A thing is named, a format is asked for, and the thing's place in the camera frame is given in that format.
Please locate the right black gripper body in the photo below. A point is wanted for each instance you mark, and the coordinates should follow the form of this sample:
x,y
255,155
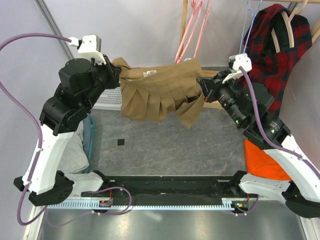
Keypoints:
x,y
227,94

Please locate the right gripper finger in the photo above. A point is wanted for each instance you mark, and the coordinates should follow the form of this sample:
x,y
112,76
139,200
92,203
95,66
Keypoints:
x,y
208,86
221,76

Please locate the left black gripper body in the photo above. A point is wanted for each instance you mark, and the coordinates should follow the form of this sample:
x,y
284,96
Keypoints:
x,y
105,76

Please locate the tan brown garment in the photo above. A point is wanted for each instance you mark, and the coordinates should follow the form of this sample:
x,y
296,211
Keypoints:
x,y
151,93

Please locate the red plaid skirt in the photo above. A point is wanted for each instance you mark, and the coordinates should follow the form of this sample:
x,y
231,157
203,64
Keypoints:
x,y
267,45

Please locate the thin pink wire hanger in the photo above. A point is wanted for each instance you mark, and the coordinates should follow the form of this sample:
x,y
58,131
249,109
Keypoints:
x,y
204,22

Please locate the beige wooden hanger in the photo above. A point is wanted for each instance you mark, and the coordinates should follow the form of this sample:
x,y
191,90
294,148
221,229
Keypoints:
x,y
287,22

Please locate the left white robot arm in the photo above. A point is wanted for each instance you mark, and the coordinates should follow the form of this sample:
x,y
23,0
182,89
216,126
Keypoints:
x,y
47,185

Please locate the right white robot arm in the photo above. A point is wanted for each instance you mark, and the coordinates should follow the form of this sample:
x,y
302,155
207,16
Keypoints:
x,y
270,134

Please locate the thick pink plastic hanger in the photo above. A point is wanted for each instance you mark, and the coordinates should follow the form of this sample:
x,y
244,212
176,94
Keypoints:
x,y
196,10

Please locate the wooden clothes rack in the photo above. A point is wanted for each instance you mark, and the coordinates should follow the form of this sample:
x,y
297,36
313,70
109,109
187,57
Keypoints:
x,y
186,12

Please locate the white plastic basket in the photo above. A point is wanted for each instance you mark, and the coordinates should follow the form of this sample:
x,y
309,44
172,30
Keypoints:
x,y
110,99

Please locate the orange garment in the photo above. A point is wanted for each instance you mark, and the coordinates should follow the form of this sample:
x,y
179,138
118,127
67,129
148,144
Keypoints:
x,y
259,164

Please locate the small black square marker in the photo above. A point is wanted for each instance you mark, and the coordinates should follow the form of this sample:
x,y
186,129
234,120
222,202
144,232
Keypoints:
x,y
121,142

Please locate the grey t-shirt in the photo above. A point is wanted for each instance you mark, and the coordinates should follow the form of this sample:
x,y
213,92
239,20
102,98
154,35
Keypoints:
x,y
74,159

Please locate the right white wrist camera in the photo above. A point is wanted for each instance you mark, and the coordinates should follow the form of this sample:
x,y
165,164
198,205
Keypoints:
x,y
235,62

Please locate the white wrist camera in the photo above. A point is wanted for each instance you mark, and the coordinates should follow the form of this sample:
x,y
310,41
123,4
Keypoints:
x,y
89,48
235,62

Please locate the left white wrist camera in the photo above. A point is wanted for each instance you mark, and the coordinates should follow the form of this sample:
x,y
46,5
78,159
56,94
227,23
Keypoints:
x,y
89,48

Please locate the light blue wire hanger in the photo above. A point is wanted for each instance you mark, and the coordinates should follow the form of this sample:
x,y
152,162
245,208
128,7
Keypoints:
x,y
246,29

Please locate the slotted white cable duct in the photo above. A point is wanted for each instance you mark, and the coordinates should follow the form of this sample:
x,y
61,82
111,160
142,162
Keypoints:
x,y
226,204

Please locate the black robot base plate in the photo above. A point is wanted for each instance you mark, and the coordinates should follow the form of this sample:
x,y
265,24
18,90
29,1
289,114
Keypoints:
x,y
183,189

